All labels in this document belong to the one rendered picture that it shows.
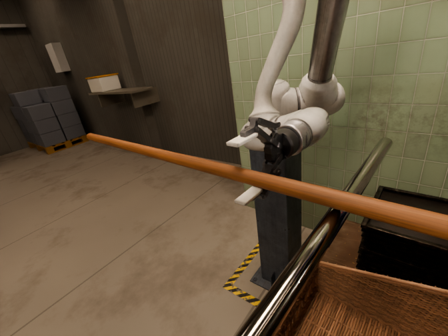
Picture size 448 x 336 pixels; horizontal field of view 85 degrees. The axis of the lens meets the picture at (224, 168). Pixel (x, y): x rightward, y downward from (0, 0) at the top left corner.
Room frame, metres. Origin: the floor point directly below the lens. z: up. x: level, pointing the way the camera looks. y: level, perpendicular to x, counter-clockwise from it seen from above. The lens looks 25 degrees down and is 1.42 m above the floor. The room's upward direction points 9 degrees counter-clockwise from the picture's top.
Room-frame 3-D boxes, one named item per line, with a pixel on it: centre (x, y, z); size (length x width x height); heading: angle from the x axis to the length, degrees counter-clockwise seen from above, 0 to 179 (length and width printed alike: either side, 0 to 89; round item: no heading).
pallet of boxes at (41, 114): (5.76, 3.81, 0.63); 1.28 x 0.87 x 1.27; 49
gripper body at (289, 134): (0.57, -0.14, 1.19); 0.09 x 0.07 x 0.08; 135
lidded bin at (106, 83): (4.30, 1.73, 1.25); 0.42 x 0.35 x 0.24; 49
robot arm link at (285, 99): (1.18, -0.29, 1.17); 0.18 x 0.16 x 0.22; 83
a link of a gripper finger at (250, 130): (0.49, -0.07, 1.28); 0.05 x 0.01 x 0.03; 135
